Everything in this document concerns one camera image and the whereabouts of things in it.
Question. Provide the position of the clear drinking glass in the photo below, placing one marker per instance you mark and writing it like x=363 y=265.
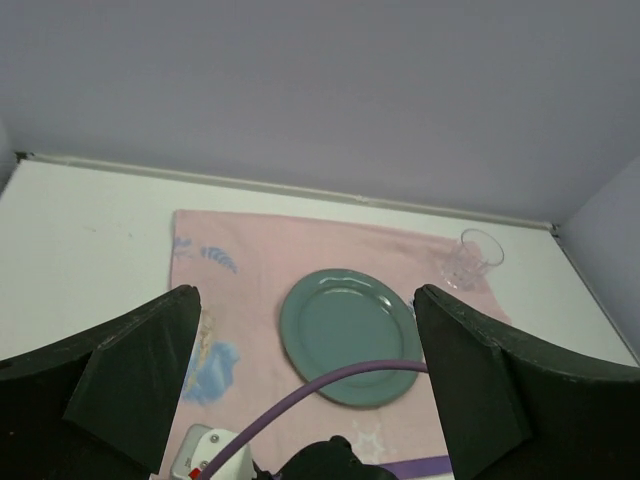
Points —
x=474 y=254

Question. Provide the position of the teal ceramic plate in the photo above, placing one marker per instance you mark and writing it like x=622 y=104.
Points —
x=334 y=318

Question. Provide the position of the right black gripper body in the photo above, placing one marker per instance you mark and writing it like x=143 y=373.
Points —
x=331 y=459

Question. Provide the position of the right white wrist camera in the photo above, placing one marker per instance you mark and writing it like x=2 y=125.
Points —
x=200 y=445

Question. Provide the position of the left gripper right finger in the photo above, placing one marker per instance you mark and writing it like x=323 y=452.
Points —
x=514 y=406

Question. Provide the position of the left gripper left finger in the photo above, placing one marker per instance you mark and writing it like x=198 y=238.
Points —
x=99 y=404

